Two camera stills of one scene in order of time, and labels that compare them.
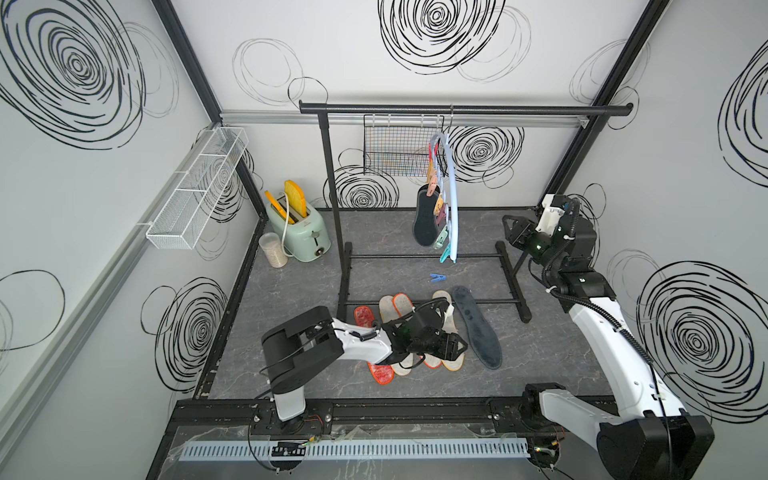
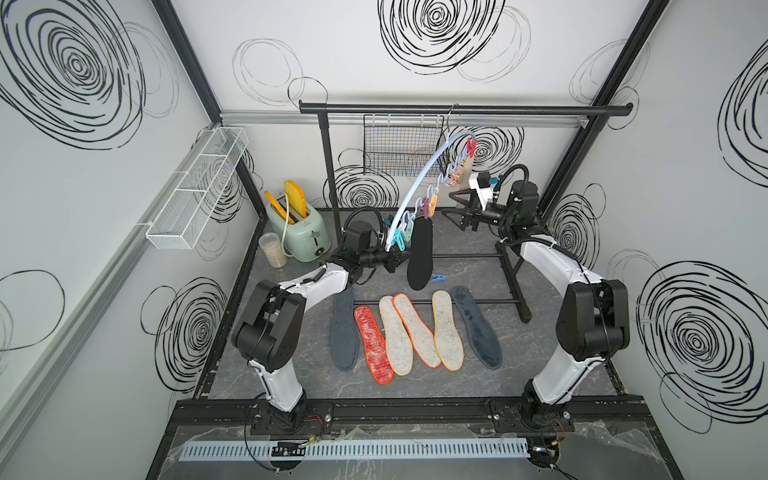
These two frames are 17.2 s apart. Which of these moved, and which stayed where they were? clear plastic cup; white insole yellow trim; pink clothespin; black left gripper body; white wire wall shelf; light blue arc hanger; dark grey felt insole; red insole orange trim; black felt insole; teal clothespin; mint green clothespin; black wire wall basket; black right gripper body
Moved: pink clothespin; mint green clothespin; black felt insole; teal clothespin; black right gripper body; black left gripper body; light blue arc hanger
Stayed: black wire wall basket; white wire wall shelf; red insole orange trim; dark grey felt insole; white insole yellow trim; clear plastic cup
